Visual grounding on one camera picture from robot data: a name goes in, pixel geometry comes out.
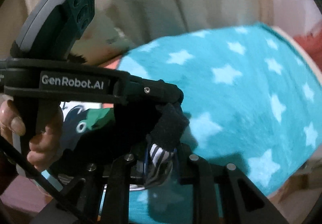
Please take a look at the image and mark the grey tracking camera module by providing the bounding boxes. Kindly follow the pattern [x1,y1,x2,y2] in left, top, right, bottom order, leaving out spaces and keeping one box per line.
[10,0,95,60]

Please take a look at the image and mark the beige butterfly print pillow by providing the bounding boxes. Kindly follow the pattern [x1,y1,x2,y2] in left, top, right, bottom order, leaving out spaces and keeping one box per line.
[70,9,138,66]

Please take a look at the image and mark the turquoise star fleece blanket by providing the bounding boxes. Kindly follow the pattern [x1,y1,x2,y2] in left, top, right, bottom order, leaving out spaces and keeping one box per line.
[41,22,322,224]

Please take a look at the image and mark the person's left hand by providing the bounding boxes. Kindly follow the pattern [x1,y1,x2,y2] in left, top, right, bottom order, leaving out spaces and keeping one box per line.
[1,99,63,172]

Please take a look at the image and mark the navy striped child pants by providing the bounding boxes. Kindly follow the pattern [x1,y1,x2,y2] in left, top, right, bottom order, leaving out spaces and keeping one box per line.
[49,103,189,191]

